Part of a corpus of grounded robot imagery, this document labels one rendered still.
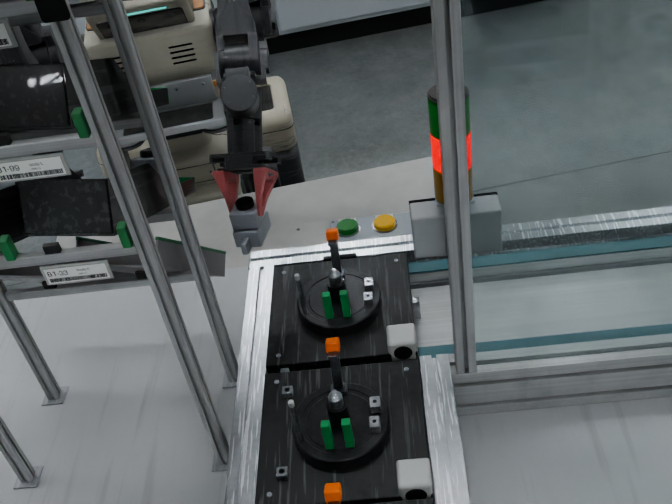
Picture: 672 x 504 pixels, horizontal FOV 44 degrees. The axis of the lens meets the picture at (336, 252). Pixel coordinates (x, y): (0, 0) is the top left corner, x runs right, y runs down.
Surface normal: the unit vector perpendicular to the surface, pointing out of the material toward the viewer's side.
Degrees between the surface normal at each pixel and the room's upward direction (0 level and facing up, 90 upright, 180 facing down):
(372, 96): 1
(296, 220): 0
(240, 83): 49
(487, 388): 90
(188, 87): 90
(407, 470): 0
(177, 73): 98
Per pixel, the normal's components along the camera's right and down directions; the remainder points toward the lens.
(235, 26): 0.03, -0.05
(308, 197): -0.14, -0.76
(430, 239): 0.00, 0.64
